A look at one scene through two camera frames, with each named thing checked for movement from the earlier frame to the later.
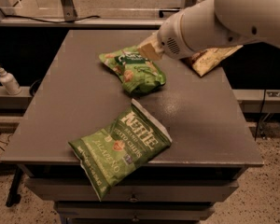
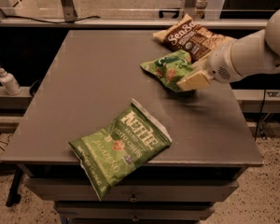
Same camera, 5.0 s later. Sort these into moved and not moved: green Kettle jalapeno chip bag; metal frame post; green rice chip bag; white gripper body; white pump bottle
Moved: green rice chip bag; white gripper body
Not moved: metal frame post; white pump bottle; green Kettle jalapeno chip bag
